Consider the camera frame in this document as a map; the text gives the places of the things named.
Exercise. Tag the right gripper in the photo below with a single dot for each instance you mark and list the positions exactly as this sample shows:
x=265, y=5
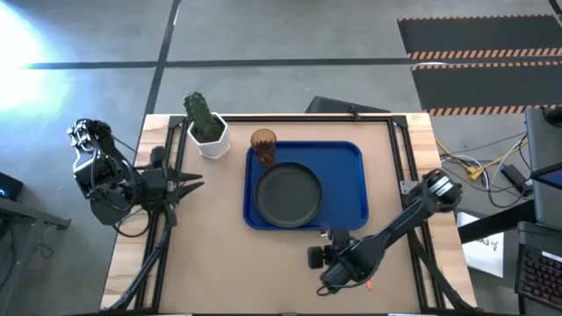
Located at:
x=342, y=256

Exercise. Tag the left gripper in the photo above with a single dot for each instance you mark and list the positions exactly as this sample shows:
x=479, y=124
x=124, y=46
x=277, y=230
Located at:
x=158, y=188

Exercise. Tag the black round plate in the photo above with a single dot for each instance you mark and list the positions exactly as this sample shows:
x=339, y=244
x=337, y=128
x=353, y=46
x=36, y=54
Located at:
x=287, y=195

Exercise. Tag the amber ribbed plastic cup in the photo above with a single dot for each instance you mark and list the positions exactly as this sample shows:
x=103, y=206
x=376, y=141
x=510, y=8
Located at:
x=263, y=145

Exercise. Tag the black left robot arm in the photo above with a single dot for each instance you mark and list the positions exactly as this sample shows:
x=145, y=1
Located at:
x=103, y=175

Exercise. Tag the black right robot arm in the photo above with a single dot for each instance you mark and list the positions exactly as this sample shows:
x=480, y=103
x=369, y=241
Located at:
x=395, y=228

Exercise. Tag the blue plastic tray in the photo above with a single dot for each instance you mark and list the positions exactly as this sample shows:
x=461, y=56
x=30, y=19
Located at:
x=342, y=175

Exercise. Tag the small black box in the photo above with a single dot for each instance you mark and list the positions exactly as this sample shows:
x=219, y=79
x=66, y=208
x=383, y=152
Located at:
x=158, y=157

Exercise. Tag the white hexagonal plant pot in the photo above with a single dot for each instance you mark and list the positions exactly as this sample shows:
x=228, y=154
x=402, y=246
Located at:
x=215, y=149

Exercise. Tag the small orange piece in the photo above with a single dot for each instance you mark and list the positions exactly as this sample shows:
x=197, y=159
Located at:
x=370, y=285

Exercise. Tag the green cactus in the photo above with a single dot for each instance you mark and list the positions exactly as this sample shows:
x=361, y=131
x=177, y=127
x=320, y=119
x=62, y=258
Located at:
x=202, y=116

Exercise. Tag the black monitor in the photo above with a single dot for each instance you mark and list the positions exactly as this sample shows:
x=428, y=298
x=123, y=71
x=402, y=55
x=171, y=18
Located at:
x=347, y=106

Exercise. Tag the white paper sheet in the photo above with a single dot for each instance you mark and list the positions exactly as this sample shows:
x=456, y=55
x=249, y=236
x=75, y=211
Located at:
x=483, y=254

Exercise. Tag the grey side desk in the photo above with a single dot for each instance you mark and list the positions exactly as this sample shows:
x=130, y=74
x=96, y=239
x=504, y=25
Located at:
x=30, y=213

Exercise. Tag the black device with blue light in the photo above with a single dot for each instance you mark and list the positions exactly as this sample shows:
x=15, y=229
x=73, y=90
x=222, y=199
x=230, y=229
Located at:
x=9, y=186

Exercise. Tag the black power adapter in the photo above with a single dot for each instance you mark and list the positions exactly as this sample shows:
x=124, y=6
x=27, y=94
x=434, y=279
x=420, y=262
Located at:
x=514, y=179

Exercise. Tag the black keyboard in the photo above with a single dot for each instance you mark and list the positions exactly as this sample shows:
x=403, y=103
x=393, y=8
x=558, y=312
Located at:
x=542, y=274

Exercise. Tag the black striped-edge floor mat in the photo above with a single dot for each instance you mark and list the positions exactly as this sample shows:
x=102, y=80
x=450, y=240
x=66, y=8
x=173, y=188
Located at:
x=487, y=85
x=478, y=33

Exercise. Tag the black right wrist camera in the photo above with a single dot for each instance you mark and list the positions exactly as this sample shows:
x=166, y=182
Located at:
x=315, y=257

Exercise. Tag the black aluminium table frame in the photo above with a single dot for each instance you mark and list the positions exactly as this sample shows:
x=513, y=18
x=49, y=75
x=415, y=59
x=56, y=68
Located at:
x=285, y=118

